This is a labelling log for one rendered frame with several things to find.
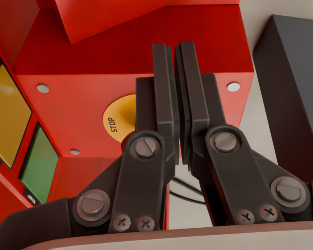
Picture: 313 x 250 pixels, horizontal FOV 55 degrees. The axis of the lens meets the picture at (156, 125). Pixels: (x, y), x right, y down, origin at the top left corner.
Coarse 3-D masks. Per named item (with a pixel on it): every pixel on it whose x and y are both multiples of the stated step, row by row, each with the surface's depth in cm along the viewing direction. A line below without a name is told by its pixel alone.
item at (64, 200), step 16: (32, 208) 9; (48, 208) 9; (64, 208) 9; (0, 224) 8; (16, 224) 8; (32, 224) 8; (48, 224) 8; (64, 224) 8; (0, 240) 8; (16, 240) 8; (32, 240) 8; (48, 240) 8
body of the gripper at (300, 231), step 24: (72, 240) 7; (96, 240) 7; (120, 240) 7; (144, 240) 7; (168, 240) 6; (192, 240) 6; (216, 240) 6; (240, 240) 6; (264, 240) 6; (288, 240) 6; (312, 240) 6
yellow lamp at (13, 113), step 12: (0, 72) 18; (0, 84) 18; (12, 84) 19; (0, 96) 18; (12, 96) 19; (0, 108) 18; (12, 108) 19; (24, 108) 20; (0, 120) 18; (12, 120) 19; (24, 120) 20; (0, 132) 18; (12, 132) 19; (0, 144) 18; (12, 144) 19; (0, 156) 18; (12, 156) 19
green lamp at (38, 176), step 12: (36, 144) 22; (48, 144) 24; (36, 156) 22; (48, 156) 24; (36, 168) 22; (48, 168) 24; (24, 180) 20; (36, 180) 22; (48, 180) 24; (36, 192) 22; (48, 192) 24
